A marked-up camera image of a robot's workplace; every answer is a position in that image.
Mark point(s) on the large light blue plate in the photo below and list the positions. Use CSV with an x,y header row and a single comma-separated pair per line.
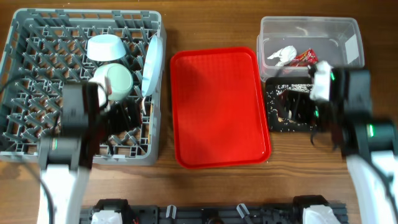
x,y
152,66

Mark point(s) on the white napkin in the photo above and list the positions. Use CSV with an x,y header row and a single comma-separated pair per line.
x,y
285,55

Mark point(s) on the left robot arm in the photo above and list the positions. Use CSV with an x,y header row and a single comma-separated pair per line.
x,y
66,158

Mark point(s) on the wooden chopstick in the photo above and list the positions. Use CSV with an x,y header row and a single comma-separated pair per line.
x,y
150,123

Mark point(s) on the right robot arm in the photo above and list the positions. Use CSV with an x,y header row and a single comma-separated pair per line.
x,y
341,103

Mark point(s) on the red plastic tray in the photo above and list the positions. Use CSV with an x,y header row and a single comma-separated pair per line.
x,y
218,108

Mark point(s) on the grey plastic dishwasher rack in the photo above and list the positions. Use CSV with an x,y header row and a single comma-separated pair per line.
x,y
47,47

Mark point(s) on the white plastic fork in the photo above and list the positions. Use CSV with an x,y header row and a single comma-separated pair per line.
x,y
143,107

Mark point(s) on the red snack wrapper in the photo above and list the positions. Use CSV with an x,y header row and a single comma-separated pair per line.
x,y
309,57

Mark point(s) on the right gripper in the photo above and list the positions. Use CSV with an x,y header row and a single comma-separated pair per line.
x,y
298,113

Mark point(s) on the food scraps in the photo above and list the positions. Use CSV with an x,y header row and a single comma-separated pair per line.
x,y
289,102

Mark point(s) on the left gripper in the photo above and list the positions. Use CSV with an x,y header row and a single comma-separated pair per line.
x,y
125,120

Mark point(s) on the small light blue bowl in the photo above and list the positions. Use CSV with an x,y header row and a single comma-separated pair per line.
x,y
105,47

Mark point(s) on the black rectangular tray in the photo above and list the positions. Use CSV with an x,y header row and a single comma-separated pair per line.
x,y
273,105

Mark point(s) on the clear plastic bin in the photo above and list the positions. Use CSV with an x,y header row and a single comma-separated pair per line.
x,y
336,40

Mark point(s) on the green bowl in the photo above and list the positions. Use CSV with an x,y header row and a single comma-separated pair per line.
x,y
116,79

